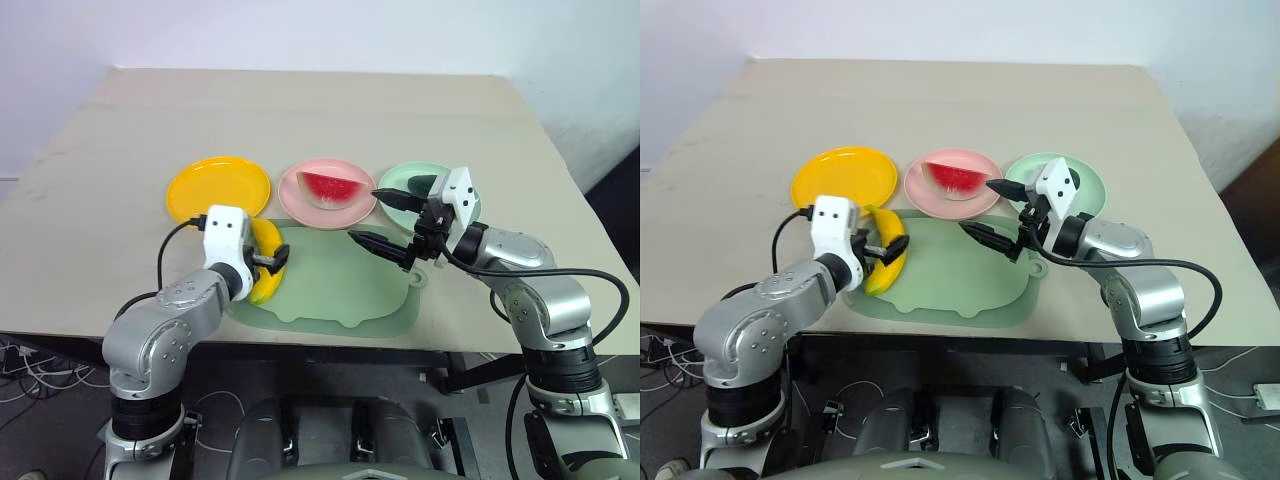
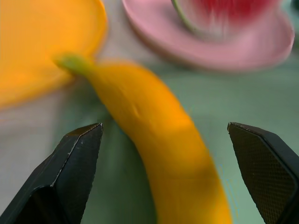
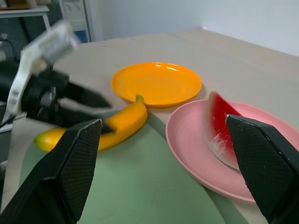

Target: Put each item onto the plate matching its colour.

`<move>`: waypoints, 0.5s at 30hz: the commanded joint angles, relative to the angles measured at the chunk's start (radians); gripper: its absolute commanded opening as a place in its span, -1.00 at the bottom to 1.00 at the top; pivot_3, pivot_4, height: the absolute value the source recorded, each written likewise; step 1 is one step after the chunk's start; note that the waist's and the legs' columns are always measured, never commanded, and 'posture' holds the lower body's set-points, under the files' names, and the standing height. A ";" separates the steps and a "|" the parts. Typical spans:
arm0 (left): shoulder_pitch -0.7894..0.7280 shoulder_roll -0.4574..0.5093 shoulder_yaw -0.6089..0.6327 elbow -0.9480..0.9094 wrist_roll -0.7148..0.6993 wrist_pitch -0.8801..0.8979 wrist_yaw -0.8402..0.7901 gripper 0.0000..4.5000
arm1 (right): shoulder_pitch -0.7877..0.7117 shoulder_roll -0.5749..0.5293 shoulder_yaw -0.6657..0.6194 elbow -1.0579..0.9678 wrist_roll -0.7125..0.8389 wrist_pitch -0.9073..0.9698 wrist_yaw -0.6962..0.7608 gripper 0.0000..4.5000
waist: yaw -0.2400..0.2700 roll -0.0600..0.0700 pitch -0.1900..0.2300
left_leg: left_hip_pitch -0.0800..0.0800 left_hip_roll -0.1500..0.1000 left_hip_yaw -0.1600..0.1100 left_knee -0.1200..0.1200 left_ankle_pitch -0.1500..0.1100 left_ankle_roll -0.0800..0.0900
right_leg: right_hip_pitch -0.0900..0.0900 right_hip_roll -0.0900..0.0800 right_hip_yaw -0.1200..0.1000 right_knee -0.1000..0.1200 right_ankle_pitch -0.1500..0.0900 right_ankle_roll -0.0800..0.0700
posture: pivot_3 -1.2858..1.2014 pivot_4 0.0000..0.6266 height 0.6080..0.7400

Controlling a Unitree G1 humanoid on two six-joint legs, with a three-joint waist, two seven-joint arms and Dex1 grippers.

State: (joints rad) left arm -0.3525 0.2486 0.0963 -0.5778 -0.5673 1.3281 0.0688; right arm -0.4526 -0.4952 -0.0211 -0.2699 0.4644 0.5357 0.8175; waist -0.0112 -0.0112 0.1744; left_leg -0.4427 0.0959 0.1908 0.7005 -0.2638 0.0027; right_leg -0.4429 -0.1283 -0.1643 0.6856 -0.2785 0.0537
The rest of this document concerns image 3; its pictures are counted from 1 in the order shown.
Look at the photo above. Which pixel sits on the white desk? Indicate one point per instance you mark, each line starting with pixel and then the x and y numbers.
pixel 25 11

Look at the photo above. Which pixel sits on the green plate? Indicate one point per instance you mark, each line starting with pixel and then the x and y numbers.
pixel 144 182

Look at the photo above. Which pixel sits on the yellow banana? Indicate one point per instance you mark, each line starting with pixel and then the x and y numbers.
pixel 130 117

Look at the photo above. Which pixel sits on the yellow plate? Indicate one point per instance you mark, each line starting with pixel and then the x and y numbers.
pixel 156 84

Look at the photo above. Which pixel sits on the pink plate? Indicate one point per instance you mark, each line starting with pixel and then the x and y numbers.
pixel 189 144

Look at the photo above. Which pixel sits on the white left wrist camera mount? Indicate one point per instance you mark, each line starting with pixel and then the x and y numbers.
pixel 46 50

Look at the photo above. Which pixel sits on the red watermelon slice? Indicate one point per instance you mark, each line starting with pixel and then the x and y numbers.
pixel 219 130

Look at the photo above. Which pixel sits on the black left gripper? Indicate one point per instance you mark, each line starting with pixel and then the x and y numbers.
pixel 42 93

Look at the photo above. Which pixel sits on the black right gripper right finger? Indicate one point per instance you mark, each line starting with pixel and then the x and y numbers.
pixel 264 163

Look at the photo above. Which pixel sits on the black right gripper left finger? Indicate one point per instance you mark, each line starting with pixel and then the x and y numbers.
pixel 70 168

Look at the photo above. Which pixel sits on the white cabinet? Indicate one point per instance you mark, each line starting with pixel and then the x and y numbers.
pixel 79 16

